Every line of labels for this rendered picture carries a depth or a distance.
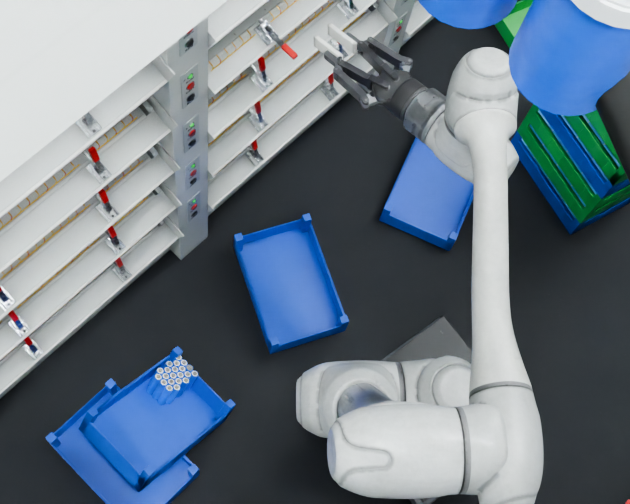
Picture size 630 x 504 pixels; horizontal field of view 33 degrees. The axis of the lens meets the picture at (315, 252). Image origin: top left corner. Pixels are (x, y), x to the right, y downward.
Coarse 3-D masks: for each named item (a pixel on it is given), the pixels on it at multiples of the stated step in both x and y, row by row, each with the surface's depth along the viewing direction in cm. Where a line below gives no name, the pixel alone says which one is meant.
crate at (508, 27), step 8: (528, 0) 302; (520, 8) 305; (528, 8) 306; (512, 16) 305; (520, 16) 305; (496, 24) 302; (504, 24) 298; (512, 24) 304; (520, 24) 304; (504, 32) 300; (512, 32) 303; (504, 40) 302; (512, 40) 298
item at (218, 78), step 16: (288, 0) 212; (304, 0) 214; (320, 0) 215; (288, 16) 212; (304, 16) 213; (288, 32) 212; (240, 48) 208; (256, 48) 209; (224, 64) 207; (240, 64) 208; (208, 80) 205; (224, 80) 207; (208, 96) 204
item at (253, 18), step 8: (272, 0) 209; (280, 0) 209; (296, 0) 212; (264, 8) 208; (272, 8) 209; (256, 16) 207; (272, 16) 210; (240, 24) 206; (248, 24) 207; (232, 32) 205; (240, 32) 206; (248, 32) 208; (224, 40) 205; (232, 40) 205; (248, 40) 208; (216, 48) 204; (224, 48) 206; (208, 56) 203
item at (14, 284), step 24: (144, 168) 218; (168, 168) 219; (120, 192) 216; (144, 192) 217; (72, 216) 212; (96, 216) 214; (120, 216) 215; (48, 240) 210; (72, 240) 212; (24, 264) 207; (48, 264) 210; (0, 288) 201; (24, 288) 208; (0, 312) 206
